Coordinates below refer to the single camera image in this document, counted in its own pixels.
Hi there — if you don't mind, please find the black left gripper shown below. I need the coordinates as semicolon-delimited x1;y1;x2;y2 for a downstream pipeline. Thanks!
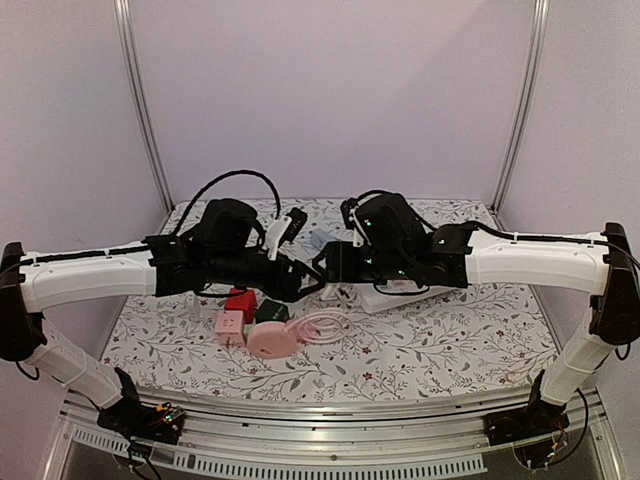
208;250;325;302

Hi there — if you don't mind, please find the blue power strip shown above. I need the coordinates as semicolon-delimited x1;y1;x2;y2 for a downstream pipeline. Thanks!
310;229;336;252

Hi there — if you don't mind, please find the white plug block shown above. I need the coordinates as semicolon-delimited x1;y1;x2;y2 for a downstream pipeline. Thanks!
319;283;361;304

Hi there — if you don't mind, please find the dark green cube socket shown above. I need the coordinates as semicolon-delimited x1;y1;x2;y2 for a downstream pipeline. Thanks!
255;299;290;324

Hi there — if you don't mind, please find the white cable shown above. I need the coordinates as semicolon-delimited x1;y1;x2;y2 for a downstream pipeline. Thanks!
287;307;354;346

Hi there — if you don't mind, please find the red cube socket adapter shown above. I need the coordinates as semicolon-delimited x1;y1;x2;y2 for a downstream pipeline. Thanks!
223;289;258;324

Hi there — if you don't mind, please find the white colourful power strip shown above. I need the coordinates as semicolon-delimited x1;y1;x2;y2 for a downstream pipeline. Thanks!
355;280;450;314

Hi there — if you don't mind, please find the green beige socket adapter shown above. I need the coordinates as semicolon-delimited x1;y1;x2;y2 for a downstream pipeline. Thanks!
243;324;256;342

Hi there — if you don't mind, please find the light pink cube socket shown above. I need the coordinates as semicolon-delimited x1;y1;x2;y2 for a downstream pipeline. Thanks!
215;310;246;347

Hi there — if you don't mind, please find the pink round cable reel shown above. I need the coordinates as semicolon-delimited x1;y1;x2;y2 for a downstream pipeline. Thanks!
246;321;298;360

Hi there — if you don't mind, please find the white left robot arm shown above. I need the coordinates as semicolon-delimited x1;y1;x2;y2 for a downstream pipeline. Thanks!
1;198;325;434

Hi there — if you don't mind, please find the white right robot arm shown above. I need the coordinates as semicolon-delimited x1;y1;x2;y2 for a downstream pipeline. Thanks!
312;190;639;436

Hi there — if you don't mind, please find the floral table cloth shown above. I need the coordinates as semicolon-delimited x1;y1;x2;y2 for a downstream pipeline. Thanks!
97;198;559;404

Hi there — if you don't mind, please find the aluminium front rail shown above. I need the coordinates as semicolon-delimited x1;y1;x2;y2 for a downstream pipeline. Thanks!
43;388;624;479

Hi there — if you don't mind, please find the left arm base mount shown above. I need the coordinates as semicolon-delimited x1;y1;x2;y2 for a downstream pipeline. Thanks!
97;367;185;445

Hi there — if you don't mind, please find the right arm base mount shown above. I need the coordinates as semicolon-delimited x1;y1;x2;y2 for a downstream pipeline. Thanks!
482;370;569;446

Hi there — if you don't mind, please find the left aluminium corner post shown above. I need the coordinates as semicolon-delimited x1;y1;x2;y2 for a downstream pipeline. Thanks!
113;0;174;212

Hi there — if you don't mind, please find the aluminium corner post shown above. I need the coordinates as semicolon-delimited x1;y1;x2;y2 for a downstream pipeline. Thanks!
113;0;174;212
490;0;550;217

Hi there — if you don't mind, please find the right aluminium corner post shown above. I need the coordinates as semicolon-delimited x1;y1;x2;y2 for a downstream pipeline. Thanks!
490;0;550;217

